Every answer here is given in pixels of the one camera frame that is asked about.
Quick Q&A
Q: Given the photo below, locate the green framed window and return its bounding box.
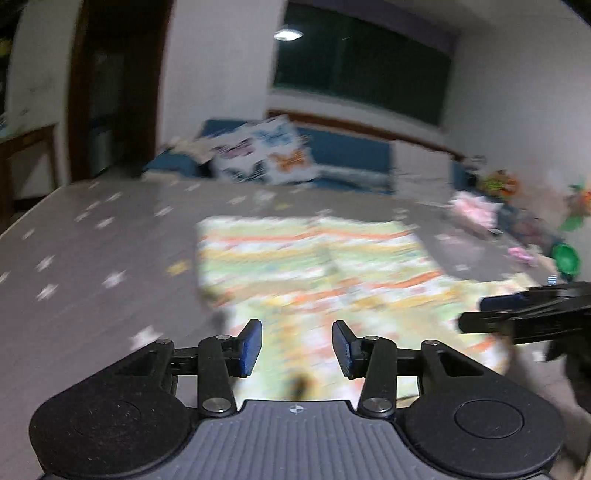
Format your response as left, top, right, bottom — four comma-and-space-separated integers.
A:
272, 0, 453, 125

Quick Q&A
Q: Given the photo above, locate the pink tissue pack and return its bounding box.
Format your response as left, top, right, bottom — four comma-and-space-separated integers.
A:
450, 191, 502, 232

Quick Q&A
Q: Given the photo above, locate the beige cloth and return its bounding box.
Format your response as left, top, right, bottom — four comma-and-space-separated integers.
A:
171, 136, 218, 162

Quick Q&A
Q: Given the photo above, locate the blue sofa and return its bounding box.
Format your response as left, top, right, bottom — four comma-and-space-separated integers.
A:
143, 119, 467, 195

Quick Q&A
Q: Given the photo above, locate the butterfly print pillow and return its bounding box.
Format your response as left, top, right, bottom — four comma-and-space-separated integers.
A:
210, 115, 321, 185

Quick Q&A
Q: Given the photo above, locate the wooden side table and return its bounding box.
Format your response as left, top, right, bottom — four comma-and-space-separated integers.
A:
0, 124, 61, 232

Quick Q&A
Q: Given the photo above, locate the orange and green toy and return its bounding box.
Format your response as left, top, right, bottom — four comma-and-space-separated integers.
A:
478, 168, 520, 197

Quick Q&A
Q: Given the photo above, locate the dark wooden door frame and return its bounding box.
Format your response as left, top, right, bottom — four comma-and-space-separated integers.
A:
67, 0, 174, 183

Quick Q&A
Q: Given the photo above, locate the beige cushion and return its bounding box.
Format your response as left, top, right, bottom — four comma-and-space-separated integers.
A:
392, 138, 455, 204

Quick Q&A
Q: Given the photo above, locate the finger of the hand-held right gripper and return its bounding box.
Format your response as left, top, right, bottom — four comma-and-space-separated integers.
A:
480, 293, 529, 312
458, 310, 525, 334

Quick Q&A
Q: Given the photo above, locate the green round toy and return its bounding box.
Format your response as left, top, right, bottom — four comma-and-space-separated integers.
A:
551, 242, 580, 280

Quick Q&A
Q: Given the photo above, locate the green plastic toy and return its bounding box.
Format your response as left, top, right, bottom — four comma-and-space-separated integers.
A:
558, 182, 591, 232

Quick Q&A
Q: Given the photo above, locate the green patterned child's garment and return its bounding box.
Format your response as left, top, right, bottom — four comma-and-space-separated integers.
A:
196, 216, 536, 402

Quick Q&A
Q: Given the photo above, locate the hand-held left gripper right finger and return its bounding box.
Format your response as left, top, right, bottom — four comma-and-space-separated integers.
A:
332, 320, 502, 416

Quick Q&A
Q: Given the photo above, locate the grey star print tablecloth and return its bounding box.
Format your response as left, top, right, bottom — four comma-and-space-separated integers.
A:
0, 178, 591, 480

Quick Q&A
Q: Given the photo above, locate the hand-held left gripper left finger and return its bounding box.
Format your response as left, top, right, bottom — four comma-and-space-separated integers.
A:
113, 318, 264, 415

